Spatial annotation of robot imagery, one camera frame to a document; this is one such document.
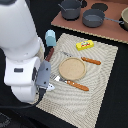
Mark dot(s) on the grey pot with handles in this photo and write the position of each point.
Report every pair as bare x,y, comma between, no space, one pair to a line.
70,9

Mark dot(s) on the yellow butter box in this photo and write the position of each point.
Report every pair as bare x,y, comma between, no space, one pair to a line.
84,45

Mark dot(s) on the grey saucepan with handle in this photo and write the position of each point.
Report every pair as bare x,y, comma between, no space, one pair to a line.
94,18

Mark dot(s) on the light blue milk carton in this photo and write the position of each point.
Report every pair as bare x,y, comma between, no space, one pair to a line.
50,38

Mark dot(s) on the brown stove board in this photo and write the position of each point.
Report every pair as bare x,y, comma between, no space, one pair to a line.
109,29

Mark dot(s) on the beige woven placemat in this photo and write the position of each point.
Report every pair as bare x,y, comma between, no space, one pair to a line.
77,107

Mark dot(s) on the fork with wooden handle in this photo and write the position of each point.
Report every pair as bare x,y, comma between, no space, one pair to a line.
79,86

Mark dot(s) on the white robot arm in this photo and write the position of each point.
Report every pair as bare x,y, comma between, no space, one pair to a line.
26,69

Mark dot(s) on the round wooden plate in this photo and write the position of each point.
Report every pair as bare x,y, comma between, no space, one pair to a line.
72,68

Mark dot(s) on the knife with wooden handle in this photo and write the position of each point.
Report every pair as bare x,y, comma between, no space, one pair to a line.
83,58

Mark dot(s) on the beige bowl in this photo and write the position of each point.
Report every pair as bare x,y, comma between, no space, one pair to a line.
124,16

